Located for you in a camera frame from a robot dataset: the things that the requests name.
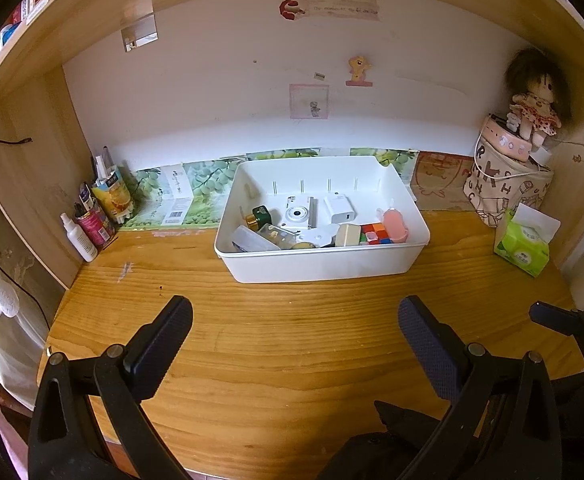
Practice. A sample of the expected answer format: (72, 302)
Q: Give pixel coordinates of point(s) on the row of books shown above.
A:
(26, 5)

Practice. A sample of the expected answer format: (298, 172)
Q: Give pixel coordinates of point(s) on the cardboard with red drawing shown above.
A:
(442, 182)

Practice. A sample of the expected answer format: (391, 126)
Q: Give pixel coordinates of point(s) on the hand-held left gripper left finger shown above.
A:
(164, 340)

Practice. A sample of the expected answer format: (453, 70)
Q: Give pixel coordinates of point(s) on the small square mirror tile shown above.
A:
(139, 27)

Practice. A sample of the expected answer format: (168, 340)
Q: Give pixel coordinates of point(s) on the white tube with blue cap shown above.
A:
(85, 200)

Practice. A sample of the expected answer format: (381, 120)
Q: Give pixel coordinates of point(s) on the green tissue pack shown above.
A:
(522, 250)

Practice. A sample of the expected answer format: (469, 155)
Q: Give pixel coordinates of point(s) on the white plastic storage box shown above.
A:
(322, 265)

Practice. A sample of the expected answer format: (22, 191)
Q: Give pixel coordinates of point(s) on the white spray bottle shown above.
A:
(81, 242)

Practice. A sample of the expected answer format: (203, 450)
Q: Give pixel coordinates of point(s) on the grape-print paper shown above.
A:
(206, 185)

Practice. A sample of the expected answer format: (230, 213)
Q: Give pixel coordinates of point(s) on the yellow pony wall sticker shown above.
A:
(359, 70)

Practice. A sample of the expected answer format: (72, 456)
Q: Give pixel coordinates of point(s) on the green bottle with gold cap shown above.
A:
(262, 216)

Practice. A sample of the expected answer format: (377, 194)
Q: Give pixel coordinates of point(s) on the cream wedge-shaped box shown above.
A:
(348, 235)

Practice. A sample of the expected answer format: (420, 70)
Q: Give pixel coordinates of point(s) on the taped paper strip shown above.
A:
(342, 2)

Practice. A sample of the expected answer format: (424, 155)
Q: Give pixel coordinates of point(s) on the pink can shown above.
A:
(96, 230)

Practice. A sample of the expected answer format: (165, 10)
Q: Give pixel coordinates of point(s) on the red wall sticker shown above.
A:
(289, 9)

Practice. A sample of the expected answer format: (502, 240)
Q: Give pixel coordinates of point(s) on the clear plastic case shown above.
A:
(252, 240)

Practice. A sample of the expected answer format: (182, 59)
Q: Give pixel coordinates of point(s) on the letter-print fabric bag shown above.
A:
(507, 190)

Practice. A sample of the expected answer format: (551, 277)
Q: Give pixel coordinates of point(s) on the white leaflet with barcode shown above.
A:
(176, 192)

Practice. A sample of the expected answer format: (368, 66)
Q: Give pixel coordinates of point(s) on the pink patterned box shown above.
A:
(504, 140)

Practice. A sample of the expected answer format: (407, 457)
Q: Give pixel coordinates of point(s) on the pink heart-shaped case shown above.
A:
(403, 232)

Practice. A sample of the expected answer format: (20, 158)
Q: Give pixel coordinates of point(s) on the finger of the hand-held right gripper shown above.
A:
(554, 317)

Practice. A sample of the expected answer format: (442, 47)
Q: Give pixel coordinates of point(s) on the white compact camera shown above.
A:
(297, 215)

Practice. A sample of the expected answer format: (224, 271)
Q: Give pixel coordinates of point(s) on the white power adapter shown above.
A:
(339, 208)

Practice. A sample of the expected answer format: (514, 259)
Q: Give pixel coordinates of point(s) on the pink square wall sticker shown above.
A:
(309, 101)

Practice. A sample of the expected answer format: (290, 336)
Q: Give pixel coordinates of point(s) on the rag doll with dark hair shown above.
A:
(534, 105)

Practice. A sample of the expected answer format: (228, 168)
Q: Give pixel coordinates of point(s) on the multicolour puzzle cube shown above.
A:
(374, 234)

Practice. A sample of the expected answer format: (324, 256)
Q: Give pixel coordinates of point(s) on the wooden desk hutch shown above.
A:
(96, 10)

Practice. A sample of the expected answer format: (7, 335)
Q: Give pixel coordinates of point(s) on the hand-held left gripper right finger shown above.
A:
(429, 350)

